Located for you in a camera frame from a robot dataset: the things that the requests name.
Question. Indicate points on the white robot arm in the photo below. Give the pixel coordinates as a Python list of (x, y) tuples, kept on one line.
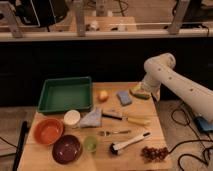
[(160, 71)]

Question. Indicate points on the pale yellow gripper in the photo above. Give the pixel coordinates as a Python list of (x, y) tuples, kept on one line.
[(137, 89)]

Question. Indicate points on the yellow handled knife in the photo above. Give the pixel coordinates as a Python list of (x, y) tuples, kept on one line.
[(138, 121)]

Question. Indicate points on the blue sponge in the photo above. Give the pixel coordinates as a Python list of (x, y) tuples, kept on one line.
[(124, 98)]

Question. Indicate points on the grey blue cloth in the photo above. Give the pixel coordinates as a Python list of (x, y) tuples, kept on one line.
[(92, 119)]

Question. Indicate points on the white round lid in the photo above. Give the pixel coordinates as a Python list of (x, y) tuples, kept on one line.
[(72, 117)]

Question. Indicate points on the black box top left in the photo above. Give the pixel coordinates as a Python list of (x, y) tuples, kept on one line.
[(41, 13)]

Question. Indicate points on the brown dried bunch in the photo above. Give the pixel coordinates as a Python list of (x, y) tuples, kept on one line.
[(151, 154)]

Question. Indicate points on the orange red bowl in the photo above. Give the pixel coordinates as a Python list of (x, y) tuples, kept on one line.
[(48, 131)]

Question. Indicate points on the silver fork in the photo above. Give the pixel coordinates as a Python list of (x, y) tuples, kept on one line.
[(107, 133)]

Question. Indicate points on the blue black box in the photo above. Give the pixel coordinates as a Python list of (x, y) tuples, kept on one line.
[(202, 125)]

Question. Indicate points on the dark maroon bowl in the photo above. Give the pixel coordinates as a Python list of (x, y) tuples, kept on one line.
[(66, 149)]

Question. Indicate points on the green plastic tray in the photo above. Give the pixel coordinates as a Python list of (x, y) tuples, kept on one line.
[(63, 94)]

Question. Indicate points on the white black dish brush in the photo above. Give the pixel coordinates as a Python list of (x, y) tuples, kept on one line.
[(116, 147)]

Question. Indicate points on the small green cup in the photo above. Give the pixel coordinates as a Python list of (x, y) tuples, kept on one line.
[(90, 143)]

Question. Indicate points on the yellow red apple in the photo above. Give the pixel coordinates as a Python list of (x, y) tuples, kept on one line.
[(103, 96)]

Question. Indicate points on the white horizontal rail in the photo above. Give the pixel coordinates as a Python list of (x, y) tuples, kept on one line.
[(140, 34)]

